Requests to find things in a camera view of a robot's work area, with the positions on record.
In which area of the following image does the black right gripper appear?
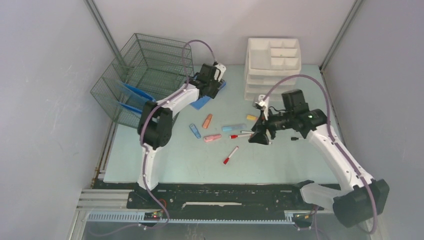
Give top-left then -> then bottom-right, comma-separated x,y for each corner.
248,107 -> 294,145

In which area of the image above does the blue folder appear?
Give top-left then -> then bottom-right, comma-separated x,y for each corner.
190,80 -> 227,110
119,102 -> 142,116
123,83 -> 156,102

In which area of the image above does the white plastic drawer organizer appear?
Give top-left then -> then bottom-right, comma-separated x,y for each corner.
244,37 -> 302,101

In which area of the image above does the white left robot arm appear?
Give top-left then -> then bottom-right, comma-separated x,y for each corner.
137,62 -> 227,208

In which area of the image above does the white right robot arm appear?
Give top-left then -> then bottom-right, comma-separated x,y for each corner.
248,89 -> 390,228

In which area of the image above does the yellow pink highlighter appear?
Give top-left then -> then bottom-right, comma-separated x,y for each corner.
246,114 -> 258,121

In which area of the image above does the red cap marker upper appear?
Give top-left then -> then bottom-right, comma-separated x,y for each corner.
229,133 -> 252,139

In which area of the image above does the red cap marker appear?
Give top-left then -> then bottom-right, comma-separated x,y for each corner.
223,146 -> 239,165
229,133 -> 252,139

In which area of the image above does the blue transparent correction tape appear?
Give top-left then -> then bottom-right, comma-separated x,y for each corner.
189,124 -> 202,139

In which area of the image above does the red cap marker lower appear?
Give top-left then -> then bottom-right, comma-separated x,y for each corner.
223,146 -> 239,165

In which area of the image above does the pink correction tape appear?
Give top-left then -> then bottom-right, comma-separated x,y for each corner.
203,133 -> 222,143

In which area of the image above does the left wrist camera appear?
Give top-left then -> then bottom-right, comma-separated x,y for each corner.
213,61 -> 227,82

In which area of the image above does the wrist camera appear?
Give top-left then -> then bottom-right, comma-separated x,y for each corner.
213,61 -> 227,82
253,94 -> 269,112

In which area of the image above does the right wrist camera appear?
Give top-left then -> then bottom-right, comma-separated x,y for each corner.
253,94 -> 269,112

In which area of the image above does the green wire mesh rack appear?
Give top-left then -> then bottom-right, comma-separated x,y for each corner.
90,33 -> 194,129

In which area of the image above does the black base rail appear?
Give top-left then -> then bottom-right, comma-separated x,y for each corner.
76,180 -> 379,224

